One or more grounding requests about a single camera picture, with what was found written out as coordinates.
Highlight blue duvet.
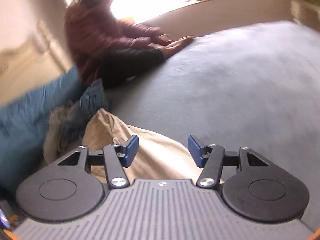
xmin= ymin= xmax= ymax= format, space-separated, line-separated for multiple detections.
xmin=1 ymin=67 xmax=86 ymax=192

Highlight grey bed blanket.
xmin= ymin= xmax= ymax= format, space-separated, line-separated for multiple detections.
xmin=106 ymin=21 xmax=319 ymax=230

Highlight cream carved headboard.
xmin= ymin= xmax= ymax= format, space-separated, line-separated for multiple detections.
xmin=0 ymin=20 xmax=72 ymax=106

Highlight beige trousers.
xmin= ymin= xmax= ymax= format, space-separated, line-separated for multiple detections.
xmin=82 ymin=108 xmax=202 ymax=183

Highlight seated person in maroon jacket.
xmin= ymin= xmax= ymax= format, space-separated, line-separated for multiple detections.
xmin=65 ymin=0 xmax=194 ymax=89

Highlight grey sweatpants with drawstring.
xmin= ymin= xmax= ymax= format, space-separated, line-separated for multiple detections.
xmin=43 ymin=103 xmax=74 ymax=165

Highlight blue denim jeans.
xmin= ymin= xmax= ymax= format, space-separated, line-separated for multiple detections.
xmin=60 ymin=79 xmax=111 ymax=144

